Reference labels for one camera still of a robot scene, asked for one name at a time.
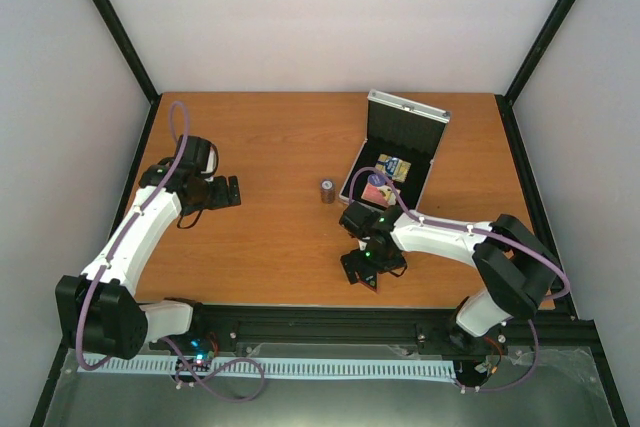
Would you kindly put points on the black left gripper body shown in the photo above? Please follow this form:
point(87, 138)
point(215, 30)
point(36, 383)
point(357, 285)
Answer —
point(218, 199)

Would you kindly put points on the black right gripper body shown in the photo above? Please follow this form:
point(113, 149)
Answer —
point(385, 262)

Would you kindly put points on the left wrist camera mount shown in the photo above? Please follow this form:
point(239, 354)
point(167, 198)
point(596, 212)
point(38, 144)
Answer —
point(212, 162)

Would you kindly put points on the purple round dealer chip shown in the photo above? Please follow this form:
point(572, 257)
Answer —
point(376, 180)

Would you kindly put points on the brown poker chip stack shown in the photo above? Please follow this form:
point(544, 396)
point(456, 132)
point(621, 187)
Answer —
point(327, 191)

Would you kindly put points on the light blue cable duct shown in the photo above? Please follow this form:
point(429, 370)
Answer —
point(287, 368)

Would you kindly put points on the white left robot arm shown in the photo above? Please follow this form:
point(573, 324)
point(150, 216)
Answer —
point(97, 309)

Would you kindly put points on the black triangular button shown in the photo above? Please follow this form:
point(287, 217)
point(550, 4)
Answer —
point(369, 280)

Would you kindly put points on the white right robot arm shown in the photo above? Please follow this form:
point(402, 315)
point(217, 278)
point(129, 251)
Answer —
point(517, 270)

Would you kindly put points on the blue Texas Hold'em card box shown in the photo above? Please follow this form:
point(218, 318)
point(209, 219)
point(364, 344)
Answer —
point(393, 167)

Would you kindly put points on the black aluminium frame rail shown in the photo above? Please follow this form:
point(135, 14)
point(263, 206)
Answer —
point(578, 114)

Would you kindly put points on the red playing card box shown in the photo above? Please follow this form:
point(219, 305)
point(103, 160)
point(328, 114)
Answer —
point(380, 195)

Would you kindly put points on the aluminium poker case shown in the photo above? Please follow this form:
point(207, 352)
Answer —
point(403, 128)

